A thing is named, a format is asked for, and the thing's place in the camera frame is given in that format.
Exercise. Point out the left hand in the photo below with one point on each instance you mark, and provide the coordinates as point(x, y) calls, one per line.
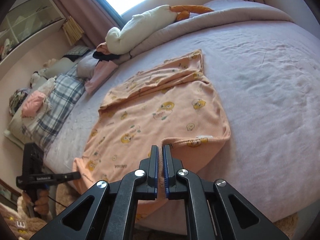
point(41, 206)

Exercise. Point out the pink curtain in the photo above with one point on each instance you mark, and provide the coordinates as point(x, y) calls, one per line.
point(92, 18)

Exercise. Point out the pink folded garment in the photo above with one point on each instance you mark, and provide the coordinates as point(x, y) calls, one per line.
point(101, 72)

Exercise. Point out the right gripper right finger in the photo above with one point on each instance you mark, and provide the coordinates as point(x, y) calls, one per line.
point(214, 209)

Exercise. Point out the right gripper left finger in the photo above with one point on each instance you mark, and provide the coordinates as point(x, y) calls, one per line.
point(106, 210)

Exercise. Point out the yellow bamboo mat roll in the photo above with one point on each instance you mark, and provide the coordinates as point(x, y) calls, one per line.
point(72, 31)

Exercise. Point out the grey small pillow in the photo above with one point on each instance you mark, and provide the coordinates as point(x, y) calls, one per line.
point(86, 66)

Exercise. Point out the lilac bed sheet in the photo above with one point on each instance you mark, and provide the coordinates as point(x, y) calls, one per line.
point(266, 74)

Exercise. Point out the beige rolled quilt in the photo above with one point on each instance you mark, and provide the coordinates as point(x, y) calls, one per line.
point(249, 12)

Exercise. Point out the pink crumpled cloth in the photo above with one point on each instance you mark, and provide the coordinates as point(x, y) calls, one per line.
point(32, 104)

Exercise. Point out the floral patterned bag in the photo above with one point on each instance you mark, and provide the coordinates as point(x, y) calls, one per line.
point(17, 98)

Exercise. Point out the beige plush toy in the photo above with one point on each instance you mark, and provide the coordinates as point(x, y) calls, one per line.
point(49, 63)

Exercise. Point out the brown fluffy rug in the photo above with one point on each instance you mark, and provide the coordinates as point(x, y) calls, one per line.
point(23, 226)

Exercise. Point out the peach cartoon print garment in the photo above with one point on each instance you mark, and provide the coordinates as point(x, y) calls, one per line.
point(172, 104)

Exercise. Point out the white goose plush toy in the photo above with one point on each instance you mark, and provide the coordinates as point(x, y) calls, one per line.
point(141, 26)

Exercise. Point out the plaid pillow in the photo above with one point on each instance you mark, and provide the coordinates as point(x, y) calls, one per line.
point(68, 90)

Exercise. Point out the peach garment under plush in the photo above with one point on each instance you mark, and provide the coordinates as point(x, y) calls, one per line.
point(103, 48)

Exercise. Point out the black garment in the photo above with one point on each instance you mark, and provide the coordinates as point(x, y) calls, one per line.
point(103, 57)

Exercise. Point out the white shelf cabinet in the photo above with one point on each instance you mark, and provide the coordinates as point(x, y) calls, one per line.
point(27, 24)

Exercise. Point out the white knit cloth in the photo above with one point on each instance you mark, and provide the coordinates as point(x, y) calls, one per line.
point(46, 89)

